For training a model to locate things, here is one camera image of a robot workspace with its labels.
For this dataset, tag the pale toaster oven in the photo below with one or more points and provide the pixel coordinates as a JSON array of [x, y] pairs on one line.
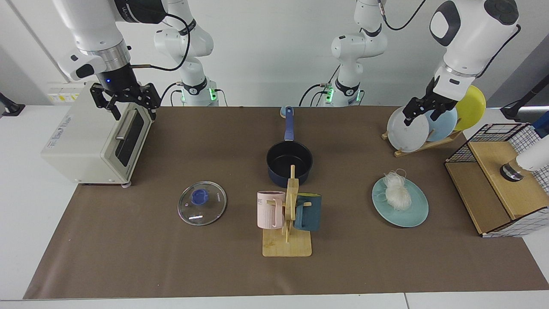
[[81, 141]]

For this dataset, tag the small blue round thing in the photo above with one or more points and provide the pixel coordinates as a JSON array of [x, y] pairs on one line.
[[283, 113]]

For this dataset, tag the white tube dark end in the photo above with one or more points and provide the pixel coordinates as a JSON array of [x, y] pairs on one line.
[[534, 158]]

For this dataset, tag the glass lid blue knob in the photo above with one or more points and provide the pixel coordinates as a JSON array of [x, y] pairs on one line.
[[201, 204]]

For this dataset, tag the white plate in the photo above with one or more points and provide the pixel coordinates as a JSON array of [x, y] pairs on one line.
[[407, 135]]

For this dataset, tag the wooden mug stand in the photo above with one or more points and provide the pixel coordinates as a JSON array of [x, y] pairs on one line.
[[286, 246]]

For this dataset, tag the pink mug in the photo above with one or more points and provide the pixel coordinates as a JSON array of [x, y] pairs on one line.
[[268, 214]]

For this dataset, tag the yellow plate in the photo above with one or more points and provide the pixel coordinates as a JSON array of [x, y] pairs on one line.
[[472, 107]]

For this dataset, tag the wooden plate rack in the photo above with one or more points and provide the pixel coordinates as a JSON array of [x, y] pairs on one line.
[[429, 146]]

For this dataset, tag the teal plate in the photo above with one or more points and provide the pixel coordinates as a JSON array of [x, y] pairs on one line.
[[407, 216]]

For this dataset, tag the white wall socket strip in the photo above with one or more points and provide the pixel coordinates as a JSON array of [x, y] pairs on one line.
[[64, 95]]

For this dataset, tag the white vermicelli bundle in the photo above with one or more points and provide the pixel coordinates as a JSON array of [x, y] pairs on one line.
[[396, 193]]

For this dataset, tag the black mount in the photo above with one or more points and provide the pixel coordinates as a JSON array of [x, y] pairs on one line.
[[512, 110], [10, 108]]

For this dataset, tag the dark blue pot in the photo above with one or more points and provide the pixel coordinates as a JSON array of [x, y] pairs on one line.
[[283, 161]]

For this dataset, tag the brown table cloth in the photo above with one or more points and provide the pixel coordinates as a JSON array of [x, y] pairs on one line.
[[171, 257]]

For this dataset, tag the blue object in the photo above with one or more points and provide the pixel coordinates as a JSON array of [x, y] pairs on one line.
[[542, 129]]

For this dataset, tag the dark teal mug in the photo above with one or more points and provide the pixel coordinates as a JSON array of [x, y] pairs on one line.
[[309, 214]]

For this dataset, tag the light blue plate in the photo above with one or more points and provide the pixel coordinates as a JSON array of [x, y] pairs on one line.
[[444, 126]]

